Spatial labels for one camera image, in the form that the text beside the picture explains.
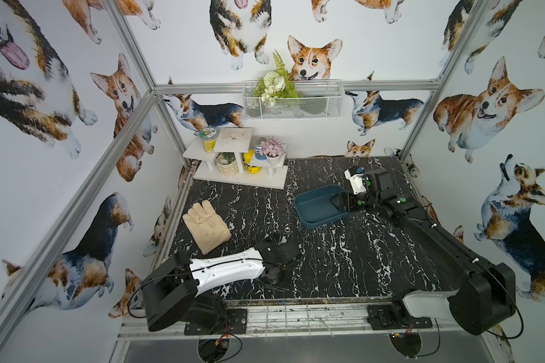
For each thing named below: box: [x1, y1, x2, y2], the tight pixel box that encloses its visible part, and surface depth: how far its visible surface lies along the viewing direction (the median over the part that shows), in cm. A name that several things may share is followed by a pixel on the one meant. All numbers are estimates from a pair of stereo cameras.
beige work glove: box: [182, 199, 232, 256], surface depth 97 cm
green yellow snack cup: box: [199, 127, 218, 154], surface depth 101 cm
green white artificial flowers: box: [253, 48, 299, 107], surface depth 82 cm
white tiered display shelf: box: [183, 127, 289, 190], surface depth 111 cm
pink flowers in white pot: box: [259, 136, 284, 166], surface depth 94 cm
